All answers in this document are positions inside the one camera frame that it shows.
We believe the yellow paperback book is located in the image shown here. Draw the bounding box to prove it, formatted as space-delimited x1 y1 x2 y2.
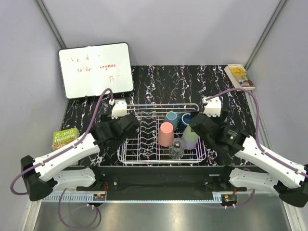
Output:
224 64 255 90

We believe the dark blue ceramic mug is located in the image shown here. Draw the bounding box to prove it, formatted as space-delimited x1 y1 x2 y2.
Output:
178 113 192 133

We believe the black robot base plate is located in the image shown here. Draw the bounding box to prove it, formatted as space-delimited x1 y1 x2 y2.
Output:
77 166 235 192

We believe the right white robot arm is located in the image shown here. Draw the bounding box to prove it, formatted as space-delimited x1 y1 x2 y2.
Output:
189 112 308 208

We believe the lilac plastic cup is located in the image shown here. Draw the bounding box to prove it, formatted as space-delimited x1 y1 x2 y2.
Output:
182 139 197 150

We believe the green Treehouse book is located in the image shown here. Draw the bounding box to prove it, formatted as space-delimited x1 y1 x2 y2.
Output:
52 128 79 151

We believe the green plastic cup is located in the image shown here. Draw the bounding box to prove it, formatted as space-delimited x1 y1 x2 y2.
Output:
182 125 199 143

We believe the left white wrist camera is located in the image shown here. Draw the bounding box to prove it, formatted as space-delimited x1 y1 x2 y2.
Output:
111 100 128 119

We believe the clear glass cup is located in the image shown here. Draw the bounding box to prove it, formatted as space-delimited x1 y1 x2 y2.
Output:
168 139 184 160

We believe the white whiteboard with red writing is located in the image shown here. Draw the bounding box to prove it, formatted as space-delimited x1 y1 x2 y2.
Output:
58 42 134 99

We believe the grey slotted cable duct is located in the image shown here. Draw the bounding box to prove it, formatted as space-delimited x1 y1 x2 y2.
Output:
42 191 106 203

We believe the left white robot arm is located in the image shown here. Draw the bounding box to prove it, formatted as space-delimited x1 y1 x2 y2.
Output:
20 114 140 201

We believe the pink plastic cup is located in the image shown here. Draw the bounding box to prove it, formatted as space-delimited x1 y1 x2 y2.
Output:
157 122 174 147

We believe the light blue flowered mug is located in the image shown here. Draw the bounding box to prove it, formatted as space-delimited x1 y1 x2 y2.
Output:
164 111 182 131

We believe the white wire dish rack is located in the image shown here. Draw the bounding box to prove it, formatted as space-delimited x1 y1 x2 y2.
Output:
117 103 206 165

